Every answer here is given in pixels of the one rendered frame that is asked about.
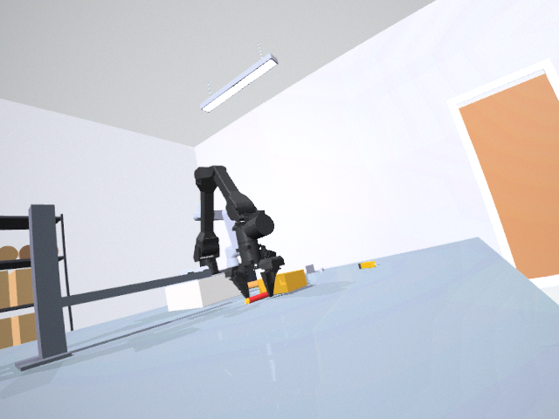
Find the red cylinder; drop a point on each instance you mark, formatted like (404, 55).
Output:
(256, 297)

